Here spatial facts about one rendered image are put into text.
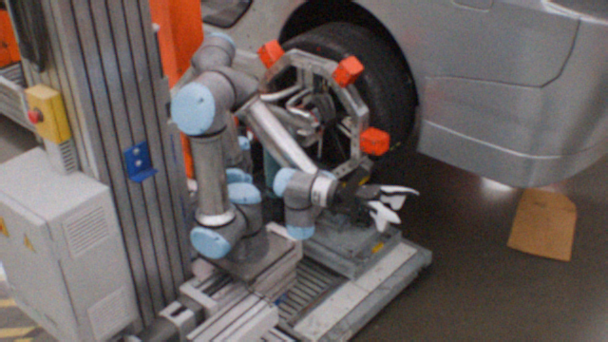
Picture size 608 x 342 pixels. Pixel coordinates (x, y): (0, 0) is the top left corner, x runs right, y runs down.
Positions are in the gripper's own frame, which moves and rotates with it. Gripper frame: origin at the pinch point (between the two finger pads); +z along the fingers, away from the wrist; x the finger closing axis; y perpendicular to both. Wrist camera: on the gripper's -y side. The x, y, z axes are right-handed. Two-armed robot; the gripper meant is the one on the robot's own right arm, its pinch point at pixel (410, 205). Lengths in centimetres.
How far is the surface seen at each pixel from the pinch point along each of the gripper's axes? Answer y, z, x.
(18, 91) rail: 66, -291, -143
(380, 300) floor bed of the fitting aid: 104, -33, -96
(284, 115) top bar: 16, -71, -74
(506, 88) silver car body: -3, 6, -93
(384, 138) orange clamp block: 24, -36, -89
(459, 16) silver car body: -25, -15, -96
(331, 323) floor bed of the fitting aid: 107, -47, -75
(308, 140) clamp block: 22, -59, -69
